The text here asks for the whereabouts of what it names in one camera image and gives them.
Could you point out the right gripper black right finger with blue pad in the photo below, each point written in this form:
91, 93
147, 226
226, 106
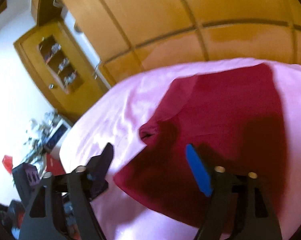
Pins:
254, 217

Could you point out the wooden display cabinet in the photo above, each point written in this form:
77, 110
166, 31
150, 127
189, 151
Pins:
60, 69

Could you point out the red box on floor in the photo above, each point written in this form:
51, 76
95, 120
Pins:
54, 166

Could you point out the dark purple box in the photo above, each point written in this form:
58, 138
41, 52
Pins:
26, 178

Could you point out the dark red garment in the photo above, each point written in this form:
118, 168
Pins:
233, 119

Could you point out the pink quilted bedspread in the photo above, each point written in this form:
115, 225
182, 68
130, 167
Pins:
116, 118

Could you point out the wooden panelled wardrobe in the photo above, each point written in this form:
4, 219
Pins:
132, 36

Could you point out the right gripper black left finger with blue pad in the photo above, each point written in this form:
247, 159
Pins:
45, 217

